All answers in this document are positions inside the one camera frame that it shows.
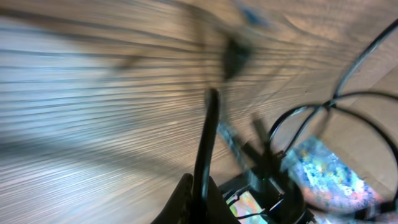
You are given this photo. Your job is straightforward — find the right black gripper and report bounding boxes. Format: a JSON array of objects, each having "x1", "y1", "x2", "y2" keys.
[{"x1": 219, "y1": 149, "x2": 314, "y2": 224}]

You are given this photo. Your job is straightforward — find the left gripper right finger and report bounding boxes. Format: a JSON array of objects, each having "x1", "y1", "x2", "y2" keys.
[{"x1": 206, "y1": 177, "x2": 240, "y2": 224}]

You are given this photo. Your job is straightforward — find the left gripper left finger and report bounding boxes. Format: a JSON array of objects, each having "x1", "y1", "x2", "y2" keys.
[{"x1": 151, "y1": 173, "x2": 193, "y2": 224}]

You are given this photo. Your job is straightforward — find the smooth black USB cable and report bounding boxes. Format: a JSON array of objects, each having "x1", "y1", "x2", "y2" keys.
[{"x1": 191, "y1": 18, "x2": 398, "y2": 218}]

